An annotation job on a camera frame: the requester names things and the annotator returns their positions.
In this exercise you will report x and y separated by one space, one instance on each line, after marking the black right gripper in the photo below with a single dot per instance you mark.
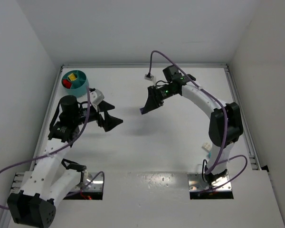
154 95

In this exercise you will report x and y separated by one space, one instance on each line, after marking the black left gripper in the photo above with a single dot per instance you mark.
100 116

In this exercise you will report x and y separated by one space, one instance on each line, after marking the red long lego brick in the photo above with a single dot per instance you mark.
66 83

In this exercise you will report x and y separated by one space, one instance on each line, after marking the yellow lego brick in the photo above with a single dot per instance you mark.
72 77

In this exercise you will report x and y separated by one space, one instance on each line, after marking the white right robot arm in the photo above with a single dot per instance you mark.
225 123

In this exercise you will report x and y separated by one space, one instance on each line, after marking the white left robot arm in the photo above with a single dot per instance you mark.
36 202

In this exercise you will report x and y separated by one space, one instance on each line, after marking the teal divided round container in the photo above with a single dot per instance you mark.
78 88

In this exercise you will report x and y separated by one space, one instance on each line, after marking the white square lego brick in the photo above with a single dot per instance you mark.
207 146

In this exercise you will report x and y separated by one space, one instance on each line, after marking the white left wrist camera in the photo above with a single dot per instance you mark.
96 97

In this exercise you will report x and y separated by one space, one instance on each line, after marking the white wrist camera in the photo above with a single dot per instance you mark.
96 97
149 77

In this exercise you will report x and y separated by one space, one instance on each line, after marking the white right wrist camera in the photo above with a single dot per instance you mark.
149 77

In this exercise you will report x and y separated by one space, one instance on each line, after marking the aluminium frame rail back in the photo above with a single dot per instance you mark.
141 65

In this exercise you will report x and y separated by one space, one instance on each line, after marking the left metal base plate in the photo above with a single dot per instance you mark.
91 182

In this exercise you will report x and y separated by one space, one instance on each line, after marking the metal base plate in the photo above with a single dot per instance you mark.
196 183
91 182

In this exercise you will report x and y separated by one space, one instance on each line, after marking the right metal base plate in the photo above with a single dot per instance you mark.
196 183

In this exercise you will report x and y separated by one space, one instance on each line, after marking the aluminium frame rail left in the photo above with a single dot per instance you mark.
6 217

